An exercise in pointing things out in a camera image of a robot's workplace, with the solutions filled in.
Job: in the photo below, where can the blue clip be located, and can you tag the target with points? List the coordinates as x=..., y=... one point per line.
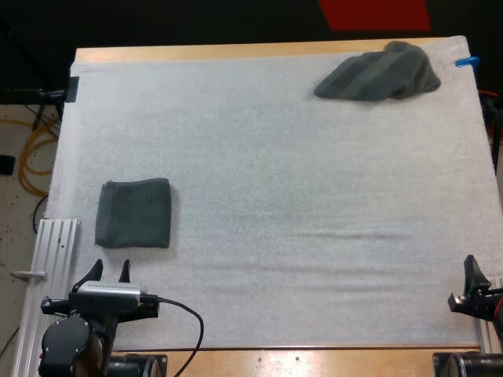
x=467, y=61

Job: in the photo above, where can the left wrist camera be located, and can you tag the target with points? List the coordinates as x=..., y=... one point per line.
x=110, y=293

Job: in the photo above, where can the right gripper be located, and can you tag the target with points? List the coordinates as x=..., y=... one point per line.
x=481, y=304

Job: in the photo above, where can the crumpled grey-green towel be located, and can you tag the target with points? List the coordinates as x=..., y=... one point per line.
x=377, y=74

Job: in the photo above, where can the small silver bracket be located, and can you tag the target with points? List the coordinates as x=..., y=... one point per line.
x=27, y=275

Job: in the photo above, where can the folded grey-green towel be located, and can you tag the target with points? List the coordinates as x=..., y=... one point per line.
x=133, y=214

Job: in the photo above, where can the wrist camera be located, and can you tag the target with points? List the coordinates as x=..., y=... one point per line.
x=456, y=302
x=110, y=293

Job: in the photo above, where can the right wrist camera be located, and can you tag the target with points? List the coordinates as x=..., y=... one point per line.
x=456, y=302

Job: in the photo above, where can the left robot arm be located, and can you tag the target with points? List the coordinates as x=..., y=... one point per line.
x=64, y=345

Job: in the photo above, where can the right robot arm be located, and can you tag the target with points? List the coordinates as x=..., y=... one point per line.
x=467, y=365

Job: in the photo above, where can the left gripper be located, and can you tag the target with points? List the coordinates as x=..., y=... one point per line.
x=129, y=310

